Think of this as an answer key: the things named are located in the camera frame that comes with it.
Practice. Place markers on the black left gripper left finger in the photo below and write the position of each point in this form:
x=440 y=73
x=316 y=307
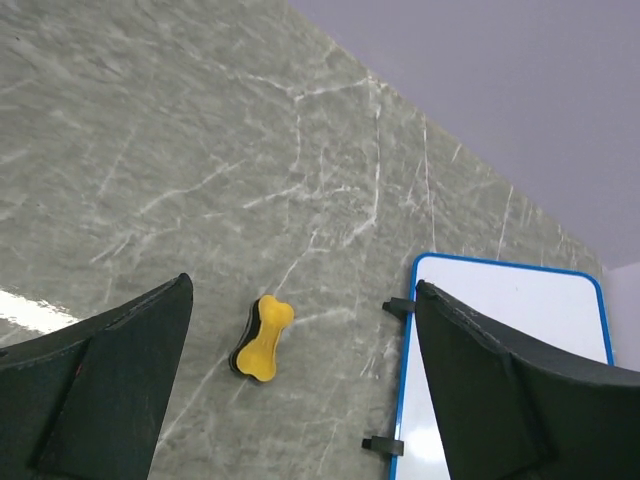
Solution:
x=88 y=401

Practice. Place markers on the black whiteboard clip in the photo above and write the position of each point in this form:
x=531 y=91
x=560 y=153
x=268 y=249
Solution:
x=383 y=445
x=399 y=307

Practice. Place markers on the blue-framed small whiteboard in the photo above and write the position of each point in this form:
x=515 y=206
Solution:
x=563 y=308

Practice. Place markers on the yellow bone-shaped whiteboard eraser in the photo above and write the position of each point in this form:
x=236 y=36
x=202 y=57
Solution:
x=254 y=355

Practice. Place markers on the black whiteboard clip lower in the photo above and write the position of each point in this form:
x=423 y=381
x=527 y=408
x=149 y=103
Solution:
x=383 y=445

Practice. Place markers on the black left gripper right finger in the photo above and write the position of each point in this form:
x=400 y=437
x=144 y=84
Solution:
x=510 y=406

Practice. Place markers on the black whiteboard clip upper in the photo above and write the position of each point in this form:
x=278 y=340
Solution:
x=399 y=307

